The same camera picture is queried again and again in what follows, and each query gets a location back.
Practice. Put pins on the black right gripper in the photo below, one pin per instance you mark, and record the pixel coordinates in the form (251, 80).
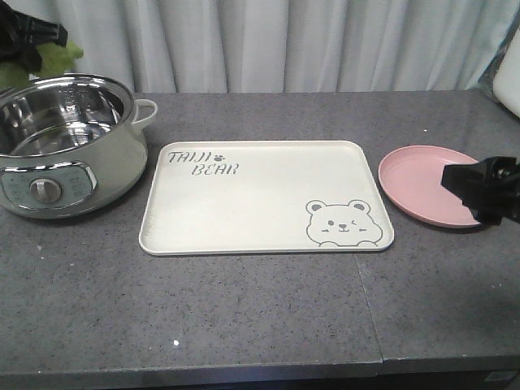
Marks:
(489, 188)

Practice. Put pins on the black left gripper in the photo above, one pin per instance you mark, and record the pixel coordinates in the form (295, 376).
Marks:
(21, 34)

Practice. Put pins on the green lettuce leaf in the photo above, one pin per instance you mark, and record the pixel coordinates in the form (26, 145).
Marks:
(55, 60)

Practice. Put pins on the pink round plate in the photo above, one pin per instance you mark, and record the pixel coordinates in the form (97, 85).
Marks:
(411, 178)

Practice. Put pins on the cream bear serving tray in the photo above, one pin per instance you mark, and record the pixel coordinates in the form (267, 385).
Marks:
(245, 197)

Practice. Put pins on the white rice cooker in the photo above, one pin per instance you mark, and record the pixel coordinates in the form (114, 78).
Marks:
(506, 81)

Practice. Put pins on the green electric cooking pot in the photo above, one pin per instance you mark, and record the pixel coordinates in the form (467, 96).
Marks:
(71, 144)

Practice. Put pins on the grey pleated curtain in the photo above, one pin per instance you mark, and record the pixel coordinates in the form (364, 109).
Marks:
(283, 46)

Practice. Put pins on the black drawer disinfection cabinet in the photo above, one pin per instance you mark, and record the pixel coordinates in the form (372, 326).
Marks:
(481, 379)

